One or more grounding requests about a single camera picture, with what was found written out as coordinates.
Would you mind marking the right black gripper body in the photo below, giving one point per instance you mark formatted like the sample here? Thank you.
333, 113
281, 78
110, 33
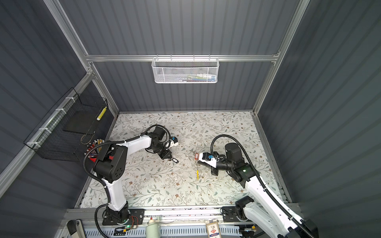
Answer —
214, 170

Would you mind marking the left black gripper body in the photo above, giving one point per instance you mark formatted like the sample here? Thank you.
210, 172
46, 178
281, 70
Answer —
164, 153

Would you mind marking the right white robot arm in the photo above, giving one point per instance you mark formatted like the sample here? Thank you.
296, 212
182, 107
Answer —
261, 206

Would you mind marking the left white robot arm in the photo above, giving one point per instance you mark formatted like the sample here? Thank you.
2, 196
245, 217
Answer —
111, 163

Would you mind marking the playing card box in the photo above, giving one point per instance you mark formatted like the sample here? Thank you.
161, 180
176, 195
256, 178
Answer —
212, 229

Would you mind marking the red pencil cup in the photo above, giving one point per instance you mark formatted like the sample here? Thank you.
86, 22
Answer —
92, 150

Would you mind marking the yellow marker in basket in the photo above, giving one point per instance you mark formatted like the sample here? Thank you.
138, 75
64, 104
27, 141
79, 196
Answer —
102, 113

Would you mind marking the white bottle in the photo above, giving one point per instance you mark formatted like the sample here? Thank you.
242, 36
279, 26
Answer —
153, 229

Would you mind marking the black stapler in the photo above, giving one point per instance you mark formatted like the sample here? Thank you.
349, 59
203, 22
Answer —
75, 229

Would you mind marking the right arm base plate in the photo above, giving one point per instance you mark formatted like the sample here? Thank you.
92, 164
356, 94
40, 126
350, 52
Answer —
233, 214

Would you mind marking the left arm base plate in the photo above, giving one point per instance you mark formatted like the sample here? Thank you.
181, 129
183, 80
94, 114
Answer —
123, 217

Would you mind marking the white wire mesh basket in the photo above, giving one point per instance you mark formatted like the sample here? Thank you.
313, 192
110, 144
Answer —
185, 71

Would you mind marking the black wire basket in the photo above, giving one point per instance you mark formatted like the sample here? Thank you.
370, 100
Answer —
64, 136

